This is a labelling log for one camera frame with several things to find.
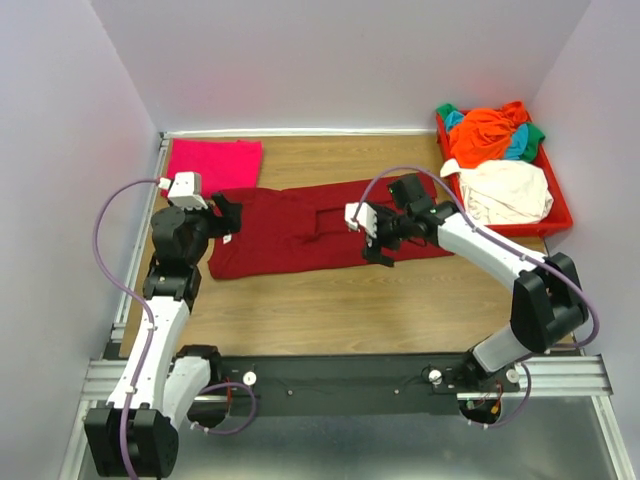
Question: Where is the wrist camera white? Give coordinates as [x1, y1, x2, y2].
[158, 171, 208, 210]
[344, 202, 378, 247]

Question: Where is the white t shirt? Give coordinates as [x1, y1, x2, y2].
[440, 159, 554, 225]

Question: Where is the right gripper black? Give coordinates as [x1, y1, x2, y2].
[360, 204, 412, 269]

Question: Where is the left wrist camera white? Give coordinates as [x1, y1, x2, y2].
[158, 171, 208, 210]

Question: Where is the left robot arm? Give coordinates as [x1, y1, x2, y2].
[84, 193, 243, 479]

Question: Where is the dark red t shirt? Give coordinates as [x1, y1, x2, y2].
[208, 180, 369, 280]

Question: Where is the aluminium rail frame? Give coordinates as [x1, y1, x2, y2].
[58, 132, 624, 480]

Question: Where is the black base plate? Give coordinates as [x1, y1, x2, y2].
[190, 353, 526, 419]

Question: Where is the folded pink t shirt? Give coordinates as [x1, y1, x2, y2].
[166, 139, 263, 197]

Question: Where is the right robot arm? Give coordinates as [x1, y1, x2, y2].
[344, 174, 596, 392]

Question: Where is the teal t shirt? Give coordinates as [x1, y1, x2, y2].
[444, 111, 531, 161]

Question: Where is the green t shirt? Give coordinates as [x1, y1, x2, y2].
[433, 102, 547, 147]

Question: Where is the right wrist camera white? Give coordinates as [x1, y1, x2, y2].
[344, 202, 378, 247]

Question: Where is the orange t shirt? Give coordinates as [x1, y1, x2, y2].
[447, 100, 532, 169]

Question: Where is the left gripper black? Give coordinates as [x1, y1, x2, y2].
[177, 193, 244, 266]

